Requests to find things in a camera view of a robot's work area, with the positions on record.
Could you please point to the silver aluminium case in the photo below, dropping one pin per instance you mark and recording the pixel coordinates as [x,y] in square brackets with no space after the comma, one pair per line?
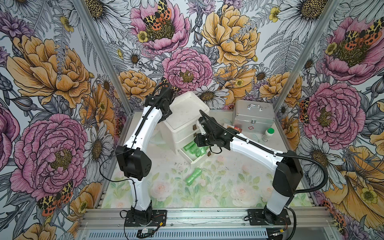
[255,117]

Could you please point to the white bottle green cap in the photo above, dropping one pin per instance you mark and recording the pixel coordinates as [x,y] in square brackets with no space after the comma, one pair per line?
[268,134]

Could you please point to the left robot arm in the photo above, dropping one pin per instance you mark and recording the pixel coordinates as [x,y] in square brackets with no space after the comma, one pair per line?
[132,156]

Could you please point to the white plastic drawer unit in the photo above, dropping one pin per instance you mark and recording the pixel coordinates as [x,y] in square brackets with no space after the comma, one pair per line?
[181,127]

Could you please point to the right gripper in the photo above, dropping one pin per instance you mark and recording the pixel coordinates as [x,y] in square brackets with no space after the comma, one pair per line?
[199,143]

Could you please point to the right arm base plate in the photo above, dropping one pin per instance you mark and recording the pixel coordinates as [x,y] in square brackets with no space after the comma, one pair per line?
[263,217]

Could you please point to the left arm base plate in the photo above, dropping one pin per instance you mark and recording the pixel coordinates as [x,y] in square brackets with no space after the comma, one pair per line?
[150,218]

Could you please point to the green roll top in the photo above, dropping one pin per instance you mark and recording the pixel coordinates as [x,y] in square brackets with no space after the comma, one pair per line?
[189,146]

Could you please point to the red white carton box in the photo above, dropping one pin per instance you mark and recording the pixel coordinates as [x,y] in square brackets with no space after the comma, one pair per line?
[226,126]

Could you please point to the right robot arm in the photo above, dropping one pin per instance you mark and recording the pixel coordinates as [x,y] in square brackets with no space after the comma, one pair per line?
[285,166]

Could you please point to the aluminium front rail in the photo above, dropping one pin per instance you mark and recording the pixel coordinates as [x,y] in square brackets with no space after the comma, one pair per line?
[303,223]

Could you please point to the green roll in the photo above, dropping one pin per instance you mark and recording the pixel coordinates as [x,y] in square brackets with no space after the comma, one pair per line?
[189,146]
[194,150]
[201,151]

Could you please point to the green roll diagonal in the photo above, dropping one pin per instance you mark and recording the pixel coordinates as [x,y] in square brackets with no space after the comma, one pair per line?
[194,175]

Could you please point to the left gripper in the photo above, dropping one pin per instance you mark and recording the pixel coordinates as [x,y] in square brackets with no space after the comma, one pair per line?
[168,115]

